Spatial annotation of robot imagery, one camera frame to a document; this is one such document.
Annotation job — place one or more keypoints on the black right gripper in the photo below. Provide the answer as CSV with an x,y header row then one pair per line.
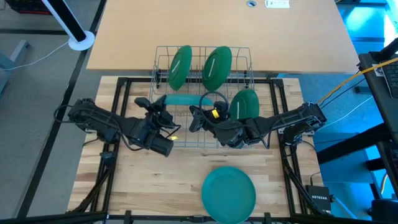
x,y
206,119

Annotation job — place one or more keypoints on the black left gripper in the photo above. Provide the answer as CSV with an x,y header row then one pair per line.
x,y
161,118

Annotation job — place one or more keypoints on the teal plate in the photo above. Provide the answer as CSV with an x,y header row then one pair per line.
x,y
183,100
228,194

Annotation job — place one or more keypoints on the dark green plate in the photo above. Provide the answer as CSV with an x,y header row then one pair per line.
x,y
216,68
179,68
247,104

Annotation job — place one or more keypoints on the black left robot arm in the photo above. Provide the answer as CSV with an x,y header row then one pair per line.
x,y
102,119

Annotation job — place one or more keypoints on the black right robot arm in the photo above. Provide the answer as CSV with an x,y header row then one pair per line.
x,y
280,119

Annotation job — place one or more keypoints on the tan wooden desk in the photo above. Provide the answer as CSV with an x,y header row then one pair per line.
x,y
217,25

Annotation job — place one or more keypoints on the black white pole stand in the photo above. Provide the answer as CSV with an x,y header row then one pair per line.
x,y
81,42

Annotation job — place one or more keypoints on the white power socket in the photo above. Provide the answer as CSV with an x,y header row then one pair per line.
x,y
276,3

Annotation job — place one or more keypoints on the grey metal furniture foot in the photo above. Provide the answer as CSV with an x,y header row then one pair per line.
x,y
19,49

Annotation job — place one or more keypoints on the dark red black crate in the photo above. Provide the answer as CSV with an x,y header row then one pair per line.
x,y
25,6

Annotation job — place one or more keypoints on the black equipment stand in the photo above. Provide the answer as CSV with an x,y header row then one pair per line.
x,y
373,81

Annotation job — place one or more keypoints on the black rounded case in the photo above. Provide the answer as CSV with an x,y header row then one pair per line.
x,y
385,211

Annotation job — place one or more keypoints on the black aluminium frame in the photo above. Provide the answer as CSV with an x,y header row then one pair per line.
x,y
136,80

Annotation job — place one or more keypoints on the black Netgear network switch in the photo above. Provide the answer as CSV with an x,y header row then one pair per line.
x,y
318,197

